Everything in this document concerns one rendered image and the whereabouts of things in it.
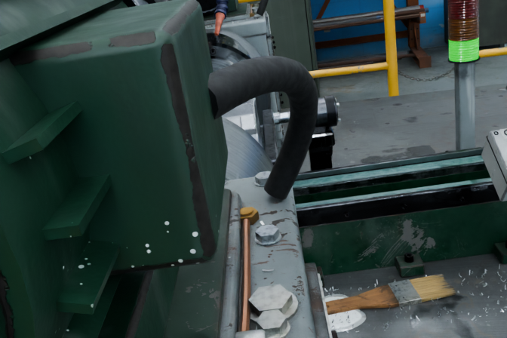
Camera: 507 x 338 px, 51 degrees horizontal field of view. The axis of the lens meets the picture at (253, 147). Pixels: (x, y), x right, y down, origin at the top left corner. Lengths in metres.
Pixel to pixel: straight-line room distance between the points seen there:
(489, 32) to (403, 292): 4.85
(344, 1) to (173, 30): 5.68
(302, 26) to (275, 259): 3.64
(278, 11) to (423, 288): 3.21
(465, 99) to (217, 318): 1.03
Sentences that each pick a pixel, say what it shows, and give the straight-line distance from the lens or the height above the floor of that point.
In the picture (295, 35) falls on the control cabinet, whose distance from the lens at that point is 3.94.
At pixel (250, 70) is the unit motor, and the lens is 0.23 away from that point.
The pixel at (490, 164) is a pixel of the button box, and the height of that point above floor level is 1.04.
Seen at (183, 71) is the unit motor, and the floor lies 1.30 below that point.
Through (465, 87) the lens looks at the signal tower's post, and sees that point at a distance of 1.23.
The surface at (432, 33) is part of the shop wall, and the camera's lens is 5.99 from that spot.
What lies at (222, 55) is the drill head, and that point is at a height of 1.13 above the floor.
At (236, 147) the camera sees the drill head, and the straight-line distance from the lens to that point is 0.57.
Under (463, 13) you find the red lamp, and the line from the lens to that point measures 1.18.
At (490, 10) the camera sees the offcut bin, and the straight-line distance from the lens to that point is 5.57.
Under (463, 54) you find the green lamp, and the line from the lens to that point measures 1.20.
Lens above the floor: 1.33
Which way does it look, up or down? 21 degrees down
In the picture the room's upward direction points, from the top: 9 degrees counter-clockwise
